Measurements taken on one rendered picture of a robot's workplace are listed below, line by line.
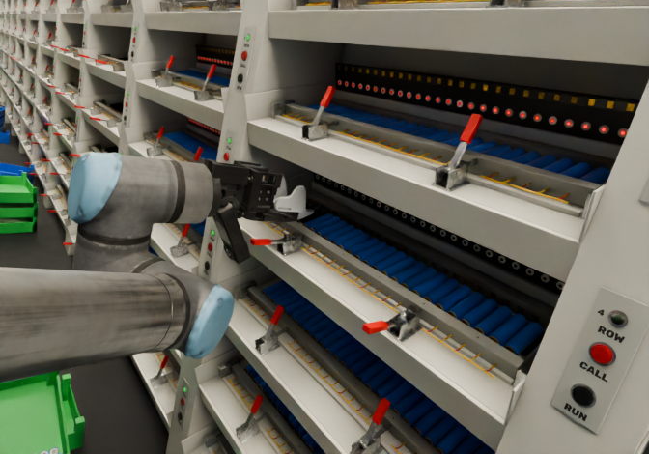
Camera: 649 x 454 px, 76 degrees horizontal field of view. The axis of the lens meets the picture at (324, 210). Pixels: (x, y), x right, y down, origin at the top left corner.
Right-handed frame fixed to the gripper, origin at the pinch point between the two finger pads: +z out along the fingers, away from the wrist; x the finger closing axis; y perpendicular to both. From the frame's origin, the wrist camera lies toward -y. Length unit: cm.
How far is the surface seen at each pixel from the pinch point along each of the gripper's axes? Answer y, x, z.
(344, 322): -10.0, -21.2, -5.0
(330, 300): -8.1, -18.1, -5.7
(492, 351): -3.0, -40.6, -1.6
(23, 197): -59, 186, -19
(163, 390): -66, 37, -2
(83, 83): 4, 155, -5
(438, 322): -3.5, -33.3, -1.5
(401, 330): -5.3, -31.1, -5.9
